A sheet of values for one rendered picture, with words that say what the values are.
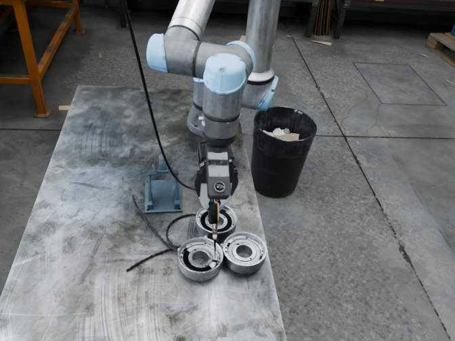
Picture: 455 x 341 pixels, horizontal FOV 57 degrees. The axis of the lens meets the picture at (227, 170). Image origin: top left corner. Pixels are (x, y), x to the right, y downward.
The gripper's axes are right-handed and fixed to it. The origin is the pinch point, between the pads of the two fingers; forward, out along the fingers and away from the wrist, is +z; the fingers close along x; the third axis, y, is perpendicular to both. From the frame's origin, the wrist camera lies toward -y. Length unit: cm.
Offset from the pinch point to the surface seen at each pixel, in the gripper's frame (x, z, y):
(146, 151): 15.9, 13.2, 39.2
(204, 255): 1.9, 11.5, -4.6
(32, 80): 89, 67, 185
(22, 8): 86, 22, 185
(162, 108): 10, 13, 65
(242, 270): -6.2, 10.8, -10.1
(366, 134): -135, 93, 161
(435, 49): -270, 90, 307
